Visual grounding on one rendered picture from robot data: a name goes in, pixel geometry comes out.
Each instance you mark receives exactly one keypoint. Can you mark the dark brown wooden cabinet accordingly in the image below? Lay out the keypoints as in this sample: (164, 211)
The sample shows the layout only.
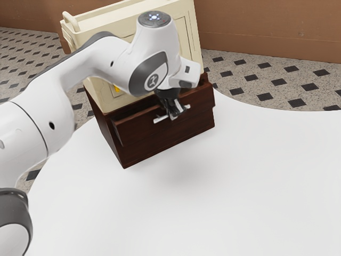
(160, 146)

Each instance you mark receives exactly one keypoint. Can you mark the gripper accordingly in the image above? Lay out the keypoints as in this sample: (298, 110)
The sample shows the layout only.
(167, 94)

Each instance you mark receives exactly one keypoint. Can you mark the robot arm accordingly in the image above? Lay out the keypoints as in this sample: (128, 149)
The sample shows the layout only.
(80, 69)

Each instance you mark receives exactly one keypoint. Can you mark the dark brown wooden drawer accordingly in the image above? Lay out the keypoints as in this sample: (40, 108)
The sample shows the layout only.
(138, 130)

